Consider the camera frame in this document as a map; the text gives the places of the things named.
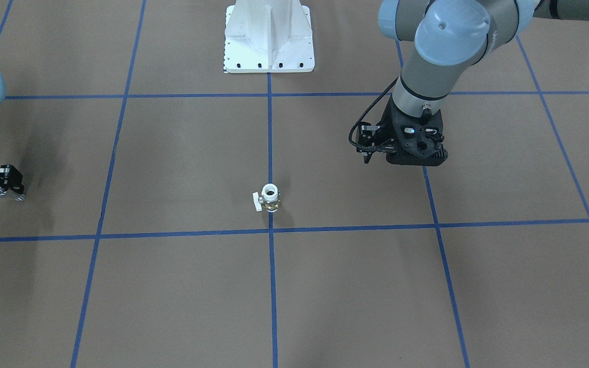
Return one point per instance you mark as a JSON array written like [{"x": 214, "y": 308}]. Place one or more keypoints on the white brass PPR valve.
[{"x": 268, "y": 199}]

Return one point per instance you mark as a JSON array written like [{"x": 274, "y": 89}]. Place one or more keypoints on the brown paper table mat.
[{"x": 138, "y": 244}]

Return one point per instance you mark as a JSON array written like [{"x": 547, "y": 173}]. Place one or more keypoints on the chrome elbow pipe fitting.
[{"x": 15, "y": 193}]

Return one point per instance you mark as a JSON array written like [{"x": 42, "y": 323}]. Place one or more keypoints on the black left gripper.
[{"x": 387, "y": 124}]

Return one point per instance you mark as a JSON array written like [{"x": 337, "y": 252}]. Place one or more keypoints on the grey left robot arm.
[{"x": 448, "y": 38}]

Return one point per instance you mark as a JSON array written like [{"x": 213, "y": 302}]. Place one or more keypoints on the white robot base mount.
[{"x": 268, "y": 37}]

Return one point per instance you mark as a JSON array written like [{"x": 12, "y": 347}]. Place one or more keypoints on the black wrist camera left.
[{"x": 365, "y": 134}]

